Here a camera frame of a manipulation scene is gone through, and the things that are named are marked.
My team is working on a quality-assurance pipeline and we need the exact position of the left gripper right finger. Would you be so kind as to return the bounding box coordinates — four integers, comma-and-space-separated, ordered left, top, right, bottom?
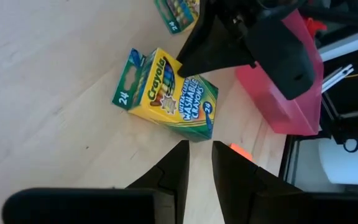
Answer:
211, 141, 304, 224

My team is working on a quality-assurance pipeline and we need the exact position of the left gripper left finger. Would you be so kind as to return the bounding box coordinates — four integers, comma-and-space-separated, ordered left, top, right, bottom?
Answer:
125, 139, 191, 224

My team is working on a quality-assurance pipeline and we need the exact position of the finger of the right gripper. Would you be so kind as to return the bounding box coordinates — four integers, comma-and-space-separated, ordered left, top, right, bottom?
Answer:
176, 0, 257, 78
246, 19, 316, 101

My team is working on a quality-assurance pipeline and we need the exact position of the pink eraser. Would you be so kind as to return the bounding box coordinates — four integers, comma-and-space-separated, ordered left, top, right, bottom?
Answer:
228, 142, 254, 162

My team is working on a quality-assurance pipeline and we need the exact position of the Crayola crayon box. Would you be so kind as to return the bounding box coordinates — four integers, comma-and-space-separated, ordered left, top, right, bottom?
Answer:
153, 0, 201, 35
112, 47, 219, 143

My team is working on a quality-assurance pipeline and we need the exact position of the red object with white tag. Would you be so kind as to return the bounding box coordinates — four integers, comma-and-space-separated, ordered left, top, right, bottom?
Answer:
305, 17, 328, 40

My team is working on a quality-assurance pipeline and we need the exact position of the pink plastic bin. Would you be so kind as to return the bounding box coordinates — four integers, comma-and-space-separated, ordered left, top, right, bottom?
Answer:
235, 9, 325, 137

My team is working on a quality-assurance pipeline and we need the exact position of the white metal strip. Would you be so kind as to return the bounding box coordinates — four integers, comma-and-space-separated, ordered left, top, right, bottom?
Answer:
321, 63, 355, 94

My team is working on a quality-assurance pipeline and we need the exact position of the black aluminium table frame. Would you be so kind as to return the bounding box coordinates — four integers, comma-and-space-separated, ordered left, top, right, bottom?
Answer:
278, 40, 358, 195

